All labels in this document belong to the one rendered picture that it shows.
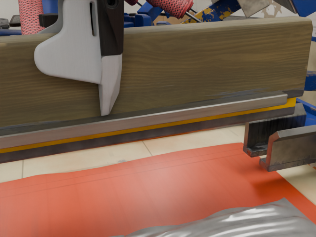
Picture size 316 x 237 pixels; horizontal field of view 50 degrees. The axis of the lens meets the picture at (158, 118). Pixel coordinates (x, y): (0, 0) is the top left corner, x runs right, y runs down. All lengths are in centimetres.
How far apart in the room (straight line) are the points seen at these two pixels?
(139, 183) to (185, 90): 15
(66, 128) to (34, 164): 21
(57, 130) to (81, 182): 16
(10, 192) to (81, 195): 8
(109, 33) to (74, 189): 22
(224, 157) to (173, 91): 20
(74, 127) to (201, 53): 12
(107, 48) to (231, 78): 12
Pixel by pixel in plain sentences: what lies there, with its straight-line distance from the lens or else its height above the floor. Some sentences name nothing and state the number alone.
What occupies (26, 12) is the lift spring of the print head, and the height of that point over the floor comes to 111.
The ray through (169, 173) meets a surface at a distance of 43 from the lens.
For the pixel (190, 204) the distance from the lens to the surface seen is 37.
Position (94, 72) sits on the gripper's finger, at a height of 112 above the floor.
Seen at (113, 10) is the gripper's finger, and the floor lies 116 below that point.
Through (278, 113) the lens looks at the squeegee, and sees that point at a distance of 37.
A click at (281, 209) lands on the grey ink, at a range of 38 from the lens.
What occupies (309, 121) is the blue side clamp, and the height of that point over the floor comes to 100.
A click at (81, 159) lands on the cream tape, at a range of 47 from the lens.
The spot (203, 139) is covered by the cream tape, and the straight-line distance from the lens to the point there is 51.
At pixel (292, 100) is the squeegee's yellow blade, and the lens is 38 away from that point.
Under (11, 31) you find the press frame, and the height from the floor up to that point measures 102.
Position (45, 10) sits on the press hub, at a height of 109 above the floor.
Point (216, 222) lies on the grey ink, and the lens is 35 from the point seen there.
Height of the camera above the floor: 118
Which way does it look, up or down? 23 degrees down
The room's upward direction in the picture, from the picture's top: straight up
